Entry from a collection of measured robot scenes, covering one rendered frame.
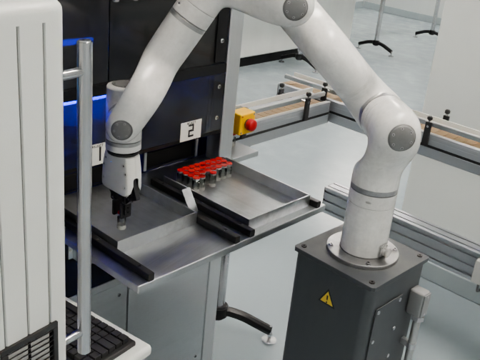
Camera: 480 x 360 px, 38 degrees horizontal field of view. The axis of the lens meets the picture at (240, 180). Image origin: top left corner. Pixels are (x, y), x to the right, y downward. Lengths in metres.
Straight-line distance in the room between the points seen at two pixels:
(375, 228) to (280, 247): 1.86
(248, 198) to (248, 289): 1.26
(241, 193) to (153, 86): 0.62
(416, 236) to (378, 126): 1.23
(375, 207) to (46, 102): 0.94
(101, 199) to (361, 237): 0.72
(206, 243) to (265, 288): 1.51
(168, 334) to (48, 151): 1.41
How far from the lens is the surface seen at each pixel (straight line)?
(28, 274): 1.17
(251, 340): 2.92
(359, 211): 1.76
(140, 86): 1.52
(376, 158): 1.66
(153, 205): 1.93
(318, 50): 1.59
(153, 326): 2.34
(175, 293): 2.34
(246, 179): 2.13
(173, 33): 1.54
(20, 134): 1.07
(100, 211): 1.89
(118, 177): 1.66
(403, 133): 1.61
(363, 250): 1.80
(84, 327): 1.35
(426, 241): 2.79
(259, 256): 3.50
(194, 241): 1.76
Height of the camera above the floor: 1.74
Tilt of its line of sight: 24 degrees down
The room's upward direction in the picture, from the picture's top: 6 degrees clockwise
